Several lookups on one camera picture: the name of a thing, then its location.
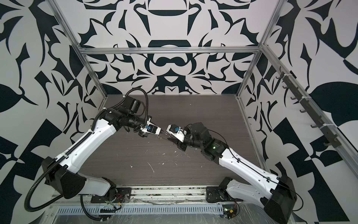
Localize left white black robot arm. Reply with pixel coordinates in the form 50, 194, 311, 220
42, 97, 163, 199

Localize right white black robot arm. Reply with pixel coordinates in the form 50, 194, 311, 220
166, 122, 297, 224

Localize right electronics board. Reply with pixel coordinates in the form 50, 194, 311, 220
223, 203, 240, 219

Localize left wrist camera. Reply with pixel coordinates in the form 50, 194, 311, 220
141, 121, 161, 135

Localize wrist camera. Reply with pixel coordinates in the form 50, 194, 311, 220
167, 124, 185, 142
141, 121, 161, 135

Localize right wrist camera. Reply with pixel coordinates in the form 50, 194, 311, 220
167, 124, 185, 142

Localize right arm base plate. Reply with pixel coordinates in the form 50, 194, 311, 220
206, 186, 234, 203

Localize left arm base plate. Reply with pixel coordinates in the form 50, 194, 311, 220
90, 187, 132, 203

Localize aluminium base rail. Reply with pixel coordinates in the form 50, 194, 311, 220
48, 184, 287, 207

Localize white slotted cable duct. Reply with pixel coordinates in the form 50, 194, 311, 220
55, 205, 224, 216

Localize black corrugated cable conduit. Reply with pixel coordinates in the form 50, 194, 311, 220
23, 88, 149, 222

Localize wall hook rail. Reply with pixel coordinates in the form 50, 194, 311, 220
277, 68, 342, 148

